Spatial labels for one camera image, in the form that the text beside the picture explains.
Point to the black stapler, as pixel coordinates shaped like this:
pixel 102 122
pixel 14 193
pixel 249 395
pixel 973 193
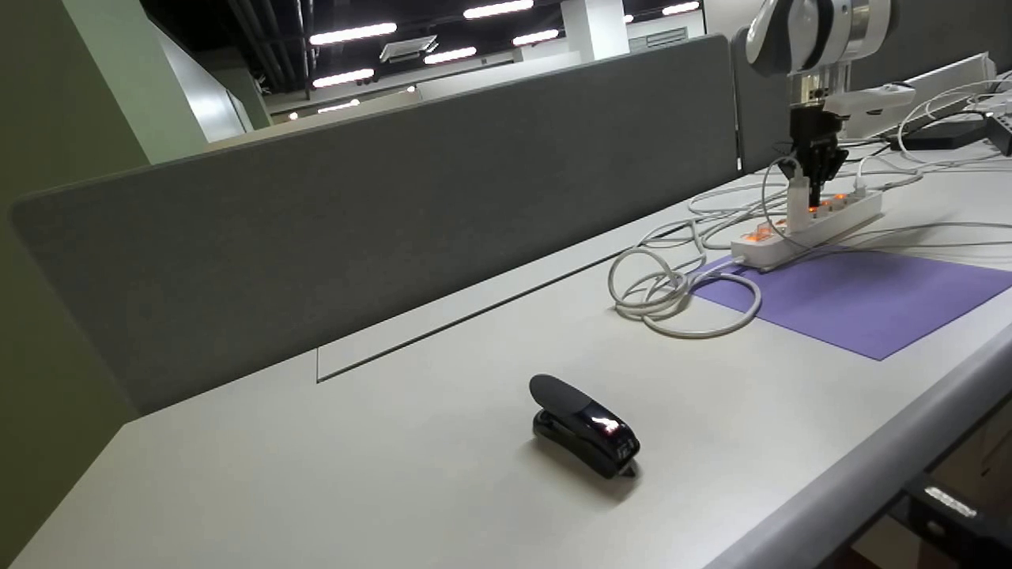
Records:
pixel 582 429

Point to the grey desk divider panel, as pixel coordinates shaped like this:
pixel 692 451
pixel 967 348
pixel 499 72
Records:
pixel 195 273

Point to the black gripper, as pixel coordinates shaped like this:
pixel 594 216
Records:
pixel 813 135

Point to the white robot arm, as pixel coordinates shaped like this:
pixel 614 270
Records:
pixel 808 37

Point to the white power adapter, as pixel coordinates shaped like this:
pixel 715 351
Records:
pixel 797 200

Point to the white power strip orange switches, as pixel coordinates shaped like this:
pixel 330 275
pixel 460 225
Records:
pixel 775 244

